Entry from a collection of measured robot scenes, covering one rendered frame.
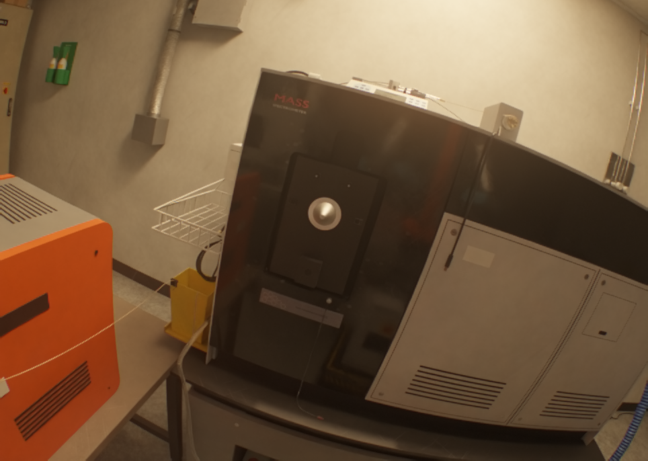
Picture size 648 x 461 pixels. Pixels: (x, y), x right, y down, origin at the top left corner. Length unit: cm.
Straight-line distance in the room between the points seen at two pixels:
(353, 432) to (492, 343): 38
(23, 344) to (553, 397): 110
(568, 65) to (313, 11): 146
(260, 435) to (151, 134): 170
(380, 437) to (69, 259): 74
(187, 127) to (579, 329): 203
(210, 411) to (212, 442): 14
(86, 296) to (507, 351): 84
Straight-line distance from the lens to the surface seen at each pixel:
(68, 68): 298
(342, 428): 83
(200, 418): 95
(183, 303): 85
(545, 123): 197
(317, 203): 62
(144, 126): 210
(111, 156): 249
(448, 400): 84
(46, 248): 53
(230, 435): 94
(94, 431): 79
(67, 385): 69
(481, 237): 64
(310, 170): 61
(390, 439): 86
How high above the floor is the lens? 136
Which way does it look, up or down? 15 degrees down
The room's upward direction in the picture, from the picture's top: 16 degrees clockwise
